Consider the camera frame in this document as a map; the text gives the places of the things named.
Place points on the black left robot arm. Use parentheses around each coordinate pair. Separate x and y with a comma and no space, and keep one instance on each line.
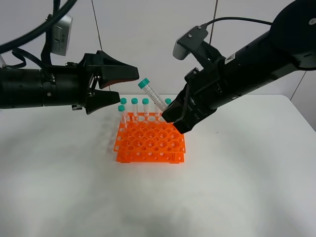
(22,88)

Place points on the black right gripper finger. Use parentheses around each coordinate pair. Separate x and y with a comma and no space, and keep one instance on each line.
(176,111)
(187,116)

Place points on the back row tube three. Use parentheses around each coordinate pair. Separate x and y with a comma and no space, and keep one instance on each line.
(145,103)

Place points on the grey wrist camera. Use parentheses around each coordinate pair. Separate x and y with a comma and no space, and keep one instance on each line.
(189,41)
(61,32)

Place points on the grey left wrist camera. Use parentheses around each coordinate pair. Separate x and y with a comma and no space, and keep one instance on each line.
(61,32)

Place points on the back row tube four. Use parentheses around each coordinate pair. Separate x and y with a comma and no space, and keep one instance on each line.
(157,111)

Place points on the back row tube five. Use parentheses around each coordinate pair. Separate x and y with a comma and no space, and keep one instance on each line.
(168,101)

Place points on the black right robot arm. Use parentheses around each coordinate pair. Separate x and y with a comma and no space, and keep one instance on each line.
(288,46)

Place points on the orange test tube rack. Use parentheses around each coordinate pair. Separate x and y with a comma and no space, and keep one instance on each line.
(148,140)

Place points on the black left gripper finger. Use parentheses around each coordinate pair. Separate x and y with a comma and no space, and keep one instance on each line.
(114,71)
(99,99)

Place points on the back row tube one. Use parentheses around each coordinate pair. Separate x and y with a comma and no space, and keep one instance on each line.
(124,105)

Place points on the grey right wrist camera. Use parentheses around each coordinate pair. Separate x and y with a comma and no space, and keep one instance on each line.
(189,41)

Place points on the back row tube two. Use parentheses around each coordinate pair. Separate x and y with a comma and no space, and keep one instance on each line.
(134,102)

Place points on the front-left teal-capped tube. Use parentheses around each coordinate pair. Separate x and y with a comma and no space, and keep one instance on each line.
(123,115)

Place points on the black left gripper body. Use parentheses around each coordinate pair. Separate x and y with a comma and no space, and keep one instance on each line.
(75,84)

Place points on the teal-capped test tube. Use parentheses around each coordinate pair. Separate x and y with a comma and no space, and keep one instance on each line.
(157,100)

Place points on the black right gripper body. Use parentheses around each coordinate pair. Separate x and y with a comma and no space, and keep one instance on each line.
(208,88)

